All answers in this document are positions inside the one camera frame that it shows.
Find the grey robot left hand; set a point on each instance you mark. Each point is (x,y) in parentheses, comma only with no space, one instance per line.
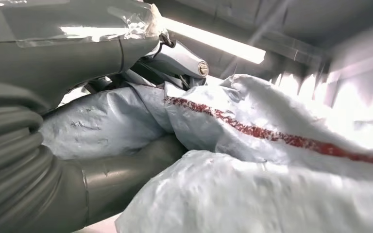
(61,58)

